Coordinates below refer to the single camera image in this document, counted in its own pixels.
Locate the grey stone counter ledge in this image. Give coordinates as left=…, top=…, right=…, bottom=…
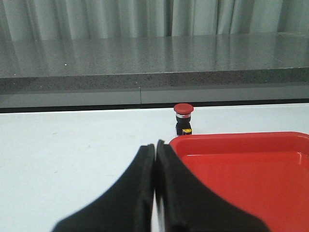
left=0, top=32, right=309, bottom=113

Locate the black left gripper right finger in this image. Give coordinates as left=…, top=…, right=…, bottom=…
left=155, top=140, right=269, bottom=232

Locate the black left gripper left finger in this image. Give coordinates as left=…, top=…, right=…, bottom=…
left=53, top=144, right=155, bottom=232

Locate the red mushroom push button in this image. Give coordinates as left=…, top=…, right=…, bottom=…
left=173, top=103, right=194, bottom=136

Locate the grey pleated curtain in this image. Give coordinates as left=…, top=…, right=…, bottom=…
left=0, top=0, right=309, bottom=41

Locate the red plastic tray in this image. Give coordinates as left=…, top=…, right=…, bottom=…
left=170, top=132, right=309, bottom=232

